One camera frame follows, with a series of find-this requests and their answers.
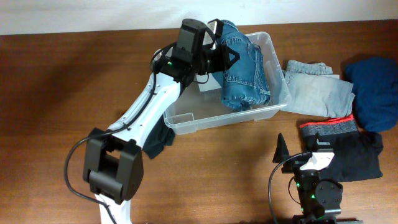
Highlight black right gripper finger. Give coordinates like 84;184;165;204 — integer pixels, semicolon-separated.
313;133;331;152
272;133;290;163

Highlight dark blue denim jeans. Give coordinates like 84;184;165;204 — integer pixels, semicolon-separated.
212;20;271;111

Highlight black shorts red grey waistband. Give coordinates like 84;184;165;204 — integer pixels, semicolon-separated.
300;115;384;182

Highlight light blue denim jeans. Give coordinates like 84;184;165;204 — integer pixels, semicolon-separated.
282;60;355;118

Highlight black Nike t-shirt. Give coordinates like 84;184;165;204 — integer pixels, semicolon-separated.
142;116;175;159

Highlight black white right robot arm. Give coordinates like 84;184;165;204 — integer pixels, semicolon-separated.
267;133;363;224

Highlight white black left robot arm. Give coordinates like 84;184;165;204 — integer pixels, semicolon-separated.
83;19;240;223

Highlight white label in bin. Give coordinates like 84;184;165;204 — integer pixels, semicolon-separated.
195;73;221;92

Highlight clear plastic storage bin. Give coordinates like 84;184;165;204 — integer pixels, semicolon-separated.
152;31;292;136

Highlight navy blue folded garment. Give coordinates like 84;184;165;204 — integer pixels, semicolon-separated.
345;57;397;133

